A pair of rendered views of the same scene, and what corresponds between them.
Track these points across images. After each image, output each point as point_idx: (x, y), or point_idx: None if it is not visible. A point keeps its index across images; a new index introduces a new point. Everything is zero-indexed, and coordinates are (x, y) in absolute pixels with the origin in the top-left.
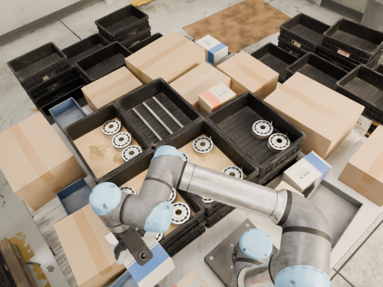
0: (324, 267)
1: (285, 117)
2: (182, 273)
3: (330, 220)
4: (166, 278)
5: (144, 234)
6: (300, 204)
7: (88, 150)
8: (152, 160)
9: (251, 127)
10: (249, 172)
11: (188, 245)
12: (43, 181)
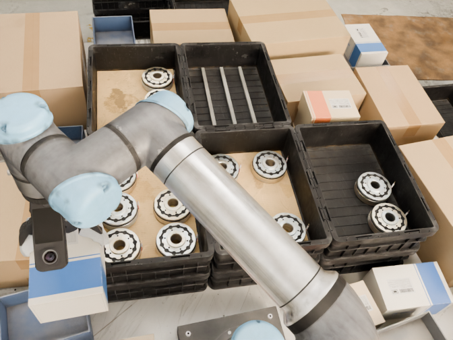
0: None
1: (419, 187)
2: (135, 332)
3: None
4: (109, 326)
5: (81, 230)
6: (348, 314)
7: (108, 92)
8: (136, 104)
9: (356, 177)
10: (317, 239)
11: (168, 297)
12: None
